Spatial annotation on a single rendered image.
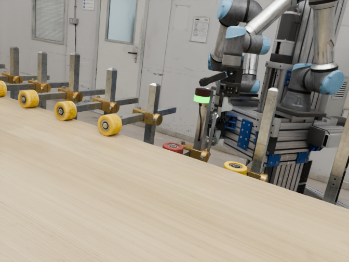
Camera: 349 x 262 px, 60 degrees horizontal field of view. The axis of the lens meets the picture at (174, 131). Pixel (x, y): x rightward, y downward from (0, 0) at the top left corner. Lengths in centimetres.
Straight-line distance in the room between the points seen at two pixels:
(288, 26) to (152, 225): 147
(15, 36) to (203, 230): 642
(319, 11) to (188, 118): 300
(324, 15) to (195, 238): 113
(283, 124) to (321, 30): 45
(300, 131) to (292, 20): 62
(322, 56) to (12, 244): 136
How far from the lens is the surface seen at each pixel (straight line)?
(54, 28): 604
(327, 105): 209
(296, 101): 166
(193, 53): 418
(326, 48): 154
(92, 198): 76
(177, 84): 429
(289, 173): 211
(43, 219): 69
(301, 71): 165
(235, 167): 106
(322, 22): 152
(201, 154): 126
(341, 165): 114
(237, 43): 125
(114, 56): 496
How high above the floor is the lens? 127
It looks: 16 degrees down
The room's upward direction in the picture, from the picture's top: 8 degrees clockwise
